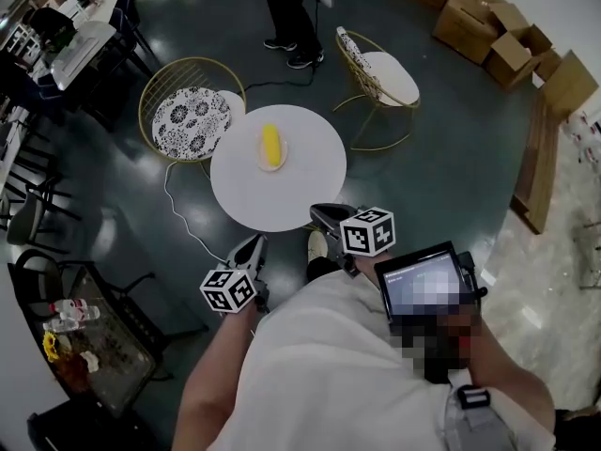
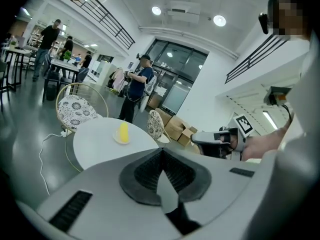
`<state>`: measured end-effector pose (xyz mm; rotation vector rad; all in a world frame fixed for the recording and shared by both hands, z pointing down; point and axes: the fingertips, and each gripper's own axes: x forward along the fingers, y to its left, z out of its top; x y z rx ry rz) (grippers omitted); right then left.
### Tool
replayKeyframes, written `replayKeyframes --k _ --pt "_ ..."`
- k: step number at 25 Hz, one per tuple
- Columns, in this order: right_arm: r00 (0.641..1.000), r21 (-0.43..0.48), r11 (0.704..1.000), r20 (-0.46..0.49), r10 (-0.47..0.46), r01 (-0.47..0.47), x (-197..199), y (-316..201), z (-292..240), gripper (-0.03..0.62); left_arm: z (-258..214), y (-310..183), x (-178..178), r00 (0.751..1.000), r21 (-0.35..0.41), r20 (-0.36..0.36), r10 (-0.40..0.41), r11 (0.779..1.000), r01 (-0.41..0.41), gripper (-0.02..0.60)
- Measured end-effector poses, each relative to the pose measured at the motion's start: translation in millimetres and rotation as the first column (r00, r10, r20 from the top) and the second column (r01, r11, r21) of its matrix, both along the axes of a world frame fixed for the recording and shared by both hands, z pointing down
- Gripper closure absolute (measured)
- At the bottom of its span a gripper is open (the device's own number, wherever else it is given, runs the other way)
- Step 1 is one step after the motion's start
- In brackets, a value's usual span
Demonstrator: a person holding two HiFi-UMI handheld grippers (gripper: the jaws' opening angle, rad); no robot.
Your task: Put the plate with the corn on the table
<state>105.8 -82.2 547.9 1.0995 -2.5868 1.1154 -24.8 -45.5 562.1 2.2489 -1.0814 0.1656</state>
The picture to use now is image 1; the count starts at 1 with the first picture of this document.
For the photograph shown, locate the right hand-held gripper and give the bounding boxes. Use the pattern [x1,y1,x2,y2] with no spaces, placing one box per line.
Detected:
[309,203,396,279]

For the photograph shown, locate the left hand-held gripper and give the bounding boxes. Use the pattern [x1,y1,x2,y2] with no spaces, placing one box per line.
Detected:
[199,233,271,317]

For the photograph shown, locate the white plate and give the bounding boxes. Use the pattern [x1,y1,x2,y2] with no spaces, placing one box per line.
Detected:
[255,127,289,173]

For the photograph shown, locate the yellow corn cob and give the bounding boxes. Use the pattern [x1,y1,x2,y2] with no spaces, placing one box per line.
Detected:
[261,123,282,167]

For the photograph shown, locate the person's right forearm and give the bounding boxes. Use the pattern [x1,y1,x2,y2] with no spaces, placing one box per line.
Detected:
[359,254,558,445]

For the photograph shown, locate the person's left forearm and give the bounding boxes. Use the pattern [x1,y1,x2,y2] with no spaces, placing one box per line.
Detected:
[172,305,262,451]

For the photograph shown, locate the person's white shoe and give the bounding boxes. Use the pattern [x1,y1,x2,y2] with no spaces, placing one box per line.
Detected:
[307,230,331,267]

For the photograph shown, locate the white round table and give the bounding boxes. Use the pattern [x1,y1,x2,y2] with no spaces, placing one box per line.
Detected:
[209,104,348,233]

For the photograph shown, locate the person's white shirt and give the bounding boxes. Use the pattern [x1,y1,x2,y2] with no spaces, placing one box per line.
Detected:
[208,270,555,451]

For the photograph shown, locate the black glass side table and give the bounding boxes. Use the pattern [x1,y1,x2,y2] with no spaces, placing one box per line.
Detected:
[7,260,160,420]

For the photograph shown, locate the clear plastic bottle red label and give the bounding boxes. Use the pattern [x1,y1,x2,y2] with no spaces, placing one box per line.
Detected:
[49,298,101,321]

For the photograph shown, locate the brown wooden boards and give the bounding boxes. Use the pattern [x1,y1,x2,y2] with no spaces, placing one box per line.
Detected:
[510,92,562,235]

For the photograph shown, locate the yellow sunflower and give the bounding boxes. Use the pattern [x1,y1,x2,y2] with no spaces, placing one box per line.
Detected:
[41,331,62,364]

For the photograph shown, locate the black metal chair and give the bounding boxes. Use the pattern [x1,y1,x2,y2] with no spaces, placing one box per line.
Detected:
[5,169,84,256]

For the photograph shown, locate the large cardboard box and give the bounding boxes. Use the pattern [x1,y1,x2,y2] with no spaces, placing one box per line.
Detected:
[431,0,511,65]

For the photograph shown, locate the open cardboard box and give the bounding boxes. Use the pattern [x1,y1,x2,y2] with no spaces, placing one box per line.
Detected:
[483,2,556,92]

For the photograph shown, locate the flat cardboard sheet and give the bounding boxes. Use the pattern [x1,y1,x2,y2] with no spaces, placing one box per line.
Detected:
[538,49,600,119]

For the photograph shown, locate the white rectangular table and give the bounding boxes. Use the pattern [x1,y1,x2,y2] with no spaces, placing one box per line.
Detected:
[49,20,117,91]

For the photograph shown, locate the dark blue chair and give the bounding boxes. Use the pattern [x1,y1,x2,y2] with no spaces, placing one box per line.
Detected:
[110,0,157,68]

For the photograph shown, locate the black frame chair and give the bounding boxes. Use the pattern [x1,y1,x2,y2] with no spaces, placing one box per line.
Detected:
[106,272,210,381]

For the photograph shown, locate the white floor cable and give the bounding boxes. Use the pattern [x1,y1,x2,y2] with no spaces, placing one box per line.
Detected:
[162,160,231,265]

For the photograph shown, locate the gold wire chair white cushion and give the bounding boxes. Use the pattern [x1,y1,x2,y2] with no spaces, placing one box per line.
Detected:
[331,25,422,153]

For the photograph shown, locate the black floor cable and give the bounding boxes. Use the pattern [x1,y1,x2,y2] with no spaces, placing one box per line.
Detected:
[242,61,325,94]

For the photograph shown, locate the gold wire chair floral cushion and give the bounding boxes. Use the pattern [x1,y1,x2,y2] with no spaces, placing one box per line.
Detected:
[138,56,248,164]

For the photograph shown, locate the grey strap with black buckle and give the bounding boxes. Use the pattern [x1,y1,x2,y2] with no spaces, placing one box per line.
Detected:
[444,384,517,451]

